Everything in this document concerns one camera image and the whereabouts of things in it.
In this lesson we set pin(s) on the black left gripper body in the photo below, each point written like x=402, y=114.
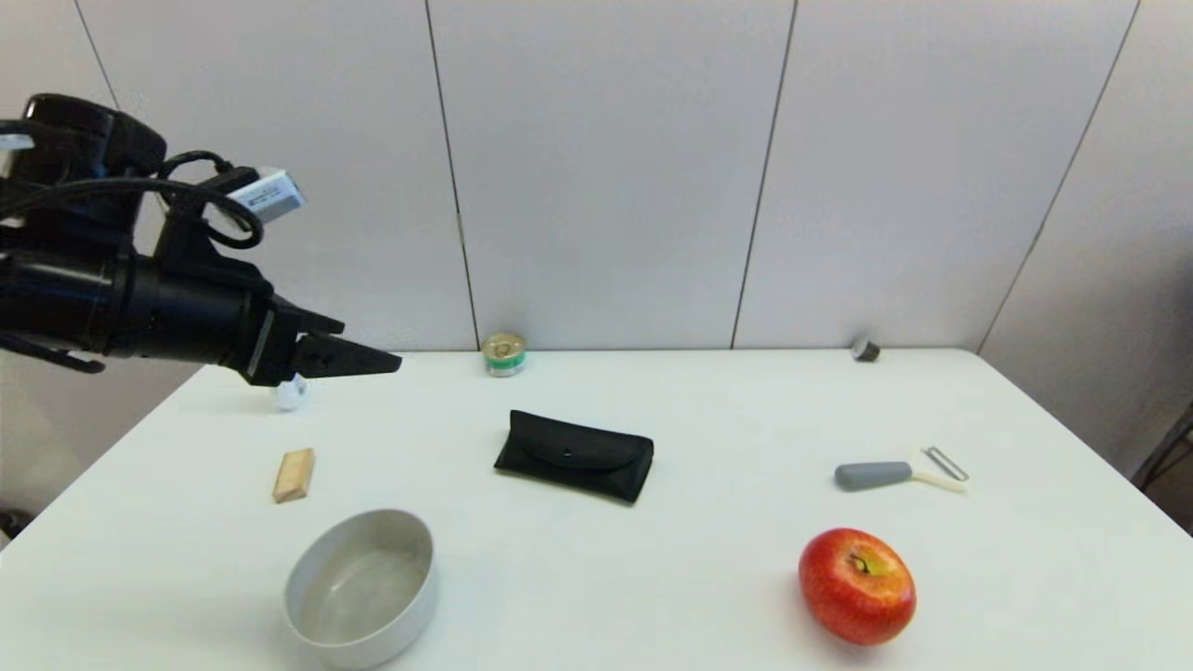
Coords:
x=205, y=321

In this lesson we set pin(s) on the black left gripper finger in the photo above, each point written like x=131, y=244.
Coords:
x=349, y=359
x=322, y=323

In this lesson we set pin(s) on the black glasses case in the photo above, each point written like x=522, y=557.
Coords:
x=578, y=457

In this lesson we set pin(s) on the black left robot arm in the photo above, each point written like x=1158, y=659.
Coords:
x=56, y=298

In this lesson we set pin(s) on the white bottle with silver cap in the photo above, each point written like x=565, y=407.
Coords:
x=290, y=395

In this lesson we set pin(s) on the small wooden block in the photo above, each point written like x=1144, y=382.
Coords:
x=294, y=474

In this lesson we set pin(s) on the green labelled tin can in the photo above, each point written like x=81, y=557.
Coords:
x=504, y=358

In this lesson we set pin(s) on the grey round bowl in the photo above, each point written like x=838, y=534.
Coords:
x=363, y=596

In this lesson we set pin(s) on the dark object on floor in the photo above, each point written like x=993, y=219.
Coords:
x=6, y=527

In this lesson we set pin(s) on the small dark grey cup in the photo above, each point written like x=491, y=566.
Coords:
x=865, y=351

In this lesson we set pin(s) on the red apple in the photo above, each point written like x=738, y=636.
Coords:
x=856, y=587

